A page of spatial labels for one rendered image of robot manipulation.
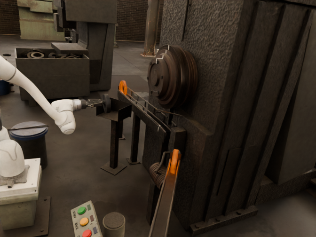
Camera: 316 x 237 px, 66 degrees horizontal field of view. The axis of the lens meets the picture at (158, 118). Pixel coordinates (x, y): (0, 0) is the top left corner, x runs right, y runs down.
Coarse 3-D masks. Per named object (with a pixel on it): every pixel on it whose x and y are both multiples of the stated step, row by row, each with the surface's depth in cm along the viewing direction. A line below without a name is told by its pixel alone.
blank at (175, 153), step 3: (174, 150) 152; (177, 150) 153; (174, 153) 150; (177, 153) 150; (174, 156) 149; (177, 156) 149; (174, 159) 148; (171, 162) 148; (174, 162) 147; (171, 165) 148; (174, 165) 147; (171, 168) 148; (174, 168) 148; (171, 171) 150; (174, 171) 149
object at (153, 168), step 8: (152, 168) 178; (160, 168) 175; (152, 176) 177; (160, 176) 169; (152, 184) 181; (160, 184) 166; (152, 192) 182; (152, 200) 184; (152, 208) 187; (152, 216) 191
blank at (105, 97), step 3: (105, 96) 193; (108, 96) 194; (105, 99) 193; (108, 99) 192; (105, 102) 194; (108, 102) 192; (105, 105) 202; (108, 105) 192; (105, 108) 197; (108, 108) 193; (105, 111) 199; (108, 111) 196
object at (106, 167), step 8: (112, 104) 245; (120, 104) 240; (128, 104) 234; (96, 112) 232; (104, 112) 241; (112, 112) 241; (120, 112) 220; (128, 112) 232; (112, 120) 234; (120, 120) 224; (112, 128) 237; (112, 136) 240; (112, 144) 244; (112, 152) 248; (112, 160) 251; (104, 168) 254; (112, 168) 255; (120, 168) 256
